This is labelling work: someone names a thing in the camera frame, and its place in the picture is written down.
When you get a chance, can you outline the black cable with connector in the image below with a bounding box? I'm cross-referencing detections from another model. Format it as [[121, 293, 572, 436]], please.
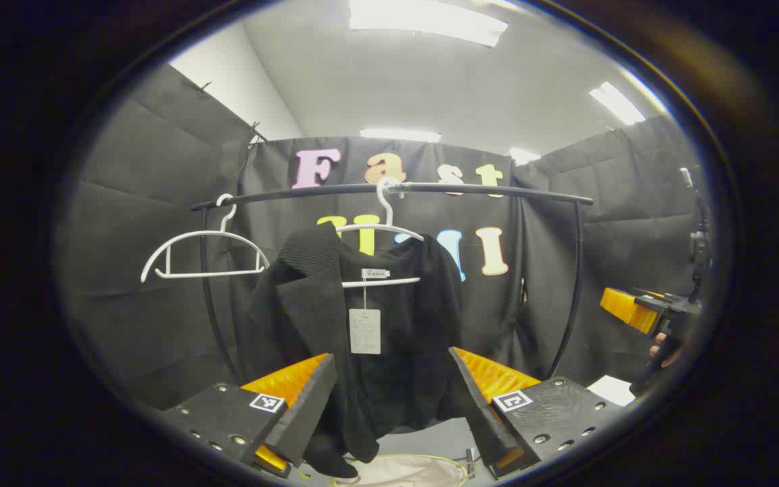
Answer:
[[679, 168, 713, 302]]

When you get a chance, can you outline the white paper sheet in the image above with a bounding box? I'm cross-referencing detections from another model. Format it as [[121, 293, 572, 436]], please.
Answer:
[[587, 375, 636, 407]]

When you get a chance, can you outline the black knit jacket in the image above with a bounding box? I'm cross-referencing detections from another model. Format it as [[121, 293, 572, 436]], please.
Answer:
[[247, 223, 466, 480]]

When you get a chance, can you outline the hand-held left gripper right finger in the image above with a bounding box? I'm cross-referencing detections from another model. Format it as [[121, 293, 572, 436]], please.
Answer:
[[448, 346, 623, 480]]

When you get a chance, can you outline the black metal clothes rack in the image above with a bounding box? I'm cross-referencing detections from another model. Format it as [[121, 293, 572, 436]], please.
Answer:
[[191, 181, 594, 383]]

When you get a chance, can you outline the black backdrop cloth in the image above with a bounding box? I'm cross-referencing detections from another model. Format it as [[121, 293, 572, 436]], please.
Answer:
[[58, 64, 708, 413]]

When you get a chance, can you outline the white plastic hanger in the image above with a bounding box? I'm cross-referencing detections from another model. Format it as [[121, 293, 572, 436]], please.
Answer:
[[335, 177, 425, 288], [141, 193, 270, 283]]

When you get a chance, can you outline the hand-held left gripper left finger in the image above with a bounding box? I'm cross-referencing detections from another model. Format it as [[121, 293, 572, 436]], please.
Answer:
[[160, 352, 337, 480]]

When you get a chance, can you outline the large ceiling light panel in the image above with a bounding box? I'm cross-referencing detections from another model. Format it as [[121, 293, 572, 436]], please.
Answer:
[[349, 0, 509, 48]]

